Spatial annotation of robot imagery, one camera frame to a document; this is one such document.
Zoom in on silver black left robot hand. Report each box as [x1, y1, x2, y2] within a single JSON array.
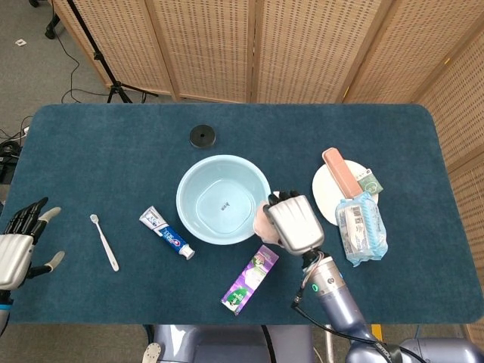
[[0, 197, 66, 291]]

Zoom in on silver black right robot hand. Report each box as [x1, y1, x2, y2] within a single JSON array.
[[263, 190, 326, 255]]

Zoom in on pink mesh bath sponge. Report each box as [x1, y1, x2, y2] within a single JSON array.
[[252, 191, 288, 246]]

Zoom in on blue plastic package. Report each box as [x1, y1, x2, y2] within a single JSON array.
[[335, 191, 389, 268]]

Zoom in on blue white toothpaste tube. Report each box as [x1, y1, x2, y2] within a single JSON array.
[[138, 205, 196, 261]]

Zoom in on purple green cardboard box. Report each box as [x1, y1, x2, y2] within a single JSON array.
[[220, 244, 280, 316]]

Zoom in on light blue plastic bowl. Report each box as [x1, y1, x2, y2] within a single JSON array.
[[175, 154, 272, 246]]

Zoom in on white round plate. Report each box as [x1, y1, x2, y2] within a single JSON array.
[[312, 159, 380, 227]]

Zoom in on pink toothbrush travel case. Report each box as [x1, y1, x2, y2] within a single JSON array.
[[321, 147, 365, 200]]

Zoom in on small green white packet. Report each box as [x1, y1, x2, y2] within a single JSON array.
[[355, 169, 384, 195]]

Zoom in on white toothbrush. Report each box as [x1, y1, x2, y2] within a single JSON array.
[[89, 213, 120, 272]]

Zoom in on black round disc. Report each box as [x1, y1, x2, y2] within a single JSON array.
[[189, 124, 217, 149]]

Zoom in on dark blue table mat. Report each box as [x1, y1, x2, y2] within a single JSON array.
[[0, 104, 484, 326]]

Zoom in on grey blue robot torso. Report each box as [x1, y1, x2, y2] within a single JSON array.
[[141, 324, 317, 363]]

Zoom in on black tripod stand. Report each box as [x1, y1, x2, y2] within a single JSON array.
[[66, 0, 160, 104]]

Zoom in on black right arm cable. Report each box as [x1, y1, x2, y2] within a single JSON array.
[[290, 289, 428, 363]]

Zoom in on black floor cable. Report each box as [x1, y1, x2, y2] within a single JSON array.
[[48, 11, 100, 104]]

